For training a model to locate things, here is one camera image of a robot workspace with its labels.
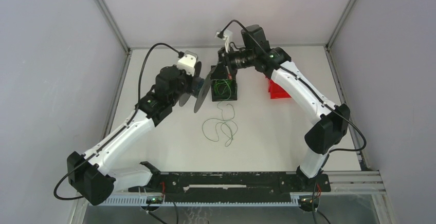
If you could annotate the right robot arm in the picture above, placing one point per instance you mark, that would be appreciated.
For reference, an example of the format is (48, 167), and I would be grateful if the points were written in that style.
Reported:
(330, 121)

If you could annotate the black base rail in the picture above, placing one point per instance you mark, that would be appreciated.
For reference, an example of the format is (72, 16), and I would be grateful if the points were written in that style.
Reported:
(233, 187)

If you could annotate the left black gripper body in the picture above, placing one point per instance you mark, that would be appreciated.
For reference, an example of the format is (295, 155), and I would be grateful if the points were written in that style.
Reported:
(188, 80)

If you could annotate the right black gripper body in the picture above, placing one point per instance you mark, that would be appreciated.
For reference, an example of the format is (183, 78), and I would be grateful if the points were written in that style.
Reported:
(226, 58)

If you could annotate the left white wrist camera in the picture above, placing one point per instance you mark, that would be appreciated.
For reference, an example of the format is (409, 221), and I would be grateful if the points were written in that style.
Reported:
(189, 62)

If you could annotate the black plastic bin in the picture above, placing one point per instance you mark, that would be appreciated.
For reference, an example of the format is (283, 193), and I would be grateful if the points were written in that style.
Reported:
(224, 90)

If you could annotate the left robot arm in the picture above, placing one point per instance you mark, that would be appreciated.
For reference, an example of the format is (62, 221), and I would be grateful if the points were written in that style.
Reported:
(91, 173)

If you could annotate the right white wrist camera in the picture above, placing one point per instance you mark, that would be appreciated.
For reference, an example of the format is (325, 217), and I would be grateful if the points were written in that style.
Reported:
(225, 35)

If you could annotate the dark grey cable spool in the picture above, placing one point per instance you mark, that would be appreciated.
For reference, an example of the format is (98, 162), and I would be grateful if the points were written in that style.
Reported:
(205, 86)

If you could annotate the red plastic bin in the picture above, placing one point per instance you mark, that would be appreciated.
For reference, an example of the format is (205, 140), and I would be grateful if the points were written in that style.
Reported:
(276, 92)

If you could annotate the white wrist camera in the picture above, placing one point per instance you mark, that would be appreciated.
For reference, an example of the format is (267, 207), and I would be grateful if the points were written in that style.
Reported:
(225, 35)
(189, 62)

